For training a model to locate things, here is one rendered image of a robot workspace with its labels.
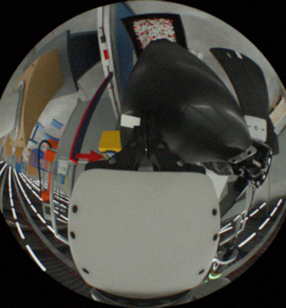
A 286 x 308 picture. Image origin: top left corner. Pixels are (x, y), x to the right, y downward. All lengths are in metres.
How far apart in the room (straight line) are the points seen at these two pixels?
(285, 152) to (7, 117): 6.15
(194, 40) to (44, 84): 1.28
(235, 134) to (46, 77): 0.45
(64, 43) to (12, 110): 0.23
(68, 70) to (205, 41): 1.28
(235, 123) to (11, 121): 0.47
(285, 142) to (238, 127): 5.68
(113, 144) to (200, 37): 1.36
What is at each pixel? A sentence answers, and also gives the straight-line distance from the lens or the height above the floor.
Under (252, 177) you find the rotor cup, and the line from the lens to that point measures 0.30.
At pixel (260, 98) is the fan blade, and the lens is 0.35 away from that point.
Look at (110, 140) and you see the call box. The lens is 0.43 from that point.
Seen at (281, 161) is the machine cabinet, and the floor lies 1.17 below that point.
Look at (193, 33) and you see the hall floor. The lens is 1.33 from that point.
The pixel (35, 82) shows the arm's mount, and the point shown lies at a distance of 0.33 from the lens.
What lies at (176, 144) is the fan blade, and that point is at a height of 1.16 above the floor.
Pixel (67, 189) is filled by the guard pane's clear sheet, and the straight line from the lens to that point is 1.16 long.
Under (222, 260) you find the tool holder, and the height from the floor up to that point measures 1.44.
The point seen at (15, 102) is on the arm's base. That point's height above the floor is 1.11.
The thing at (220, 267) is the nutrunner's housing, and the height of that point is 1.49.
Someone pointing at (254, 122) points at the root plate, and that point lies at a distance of 0.33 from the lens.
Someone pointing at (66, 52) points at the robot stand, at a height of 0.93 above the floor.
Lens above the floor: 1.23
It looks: 21 degrees down
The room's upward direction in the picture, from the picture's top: 178 degrees counter-clockwise
